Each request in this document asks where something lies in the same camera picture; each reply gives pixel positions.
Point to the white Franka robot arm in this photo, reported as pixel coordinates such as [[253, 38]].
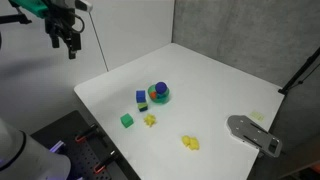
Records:
[[30, 160]]

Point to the blue and green block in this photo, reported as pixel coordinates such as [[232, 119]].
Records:
[[143, 107]]

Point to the yellow plush toy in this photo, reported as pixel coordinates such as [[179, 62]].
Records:
[[190, 142]]

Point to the black tripod pole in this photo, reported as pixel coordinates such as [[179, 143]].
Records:
[[300, 74]]

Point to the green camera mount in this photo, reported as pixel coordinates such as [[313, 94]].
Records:
[[31, 7]]

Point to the pale yellow tape patch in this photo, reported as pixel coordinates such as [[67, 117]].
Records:
[[257, 116]]

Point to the orange toy piece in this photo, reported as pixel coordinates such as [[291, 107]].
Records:
[[153, 95]]

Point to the black perforated base board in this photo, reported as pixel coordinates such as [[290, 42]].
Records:
[[71, 133]]

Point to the black orange clamp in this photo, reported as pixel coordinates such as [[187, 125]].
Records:
[[106, 162], [87, 132]]

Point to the blue spiky ball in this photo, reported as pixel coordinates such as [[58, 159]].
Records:
[[161, 87]]

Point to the blue foam cube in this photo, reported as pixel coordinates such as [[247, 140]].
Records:
[[140, 96]]

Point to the green plastic bowl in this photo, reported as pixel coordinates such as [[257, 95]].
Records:
[[164, 98]]

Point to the green foam cube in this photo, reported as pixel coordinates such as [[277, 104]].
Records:
[[127, 120]]

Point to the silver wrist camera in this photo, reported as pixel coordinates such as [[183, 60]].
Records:
[[84, 5]]

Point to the small metal bracket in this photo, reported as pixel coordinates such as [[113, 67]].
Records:
[[57, 146]]

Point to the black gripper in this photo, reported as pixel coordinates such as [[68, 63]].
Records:
[[61, 18]]

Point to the yellow spiky toy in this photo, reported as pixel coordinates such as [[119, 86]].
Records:
[[150, 120]]

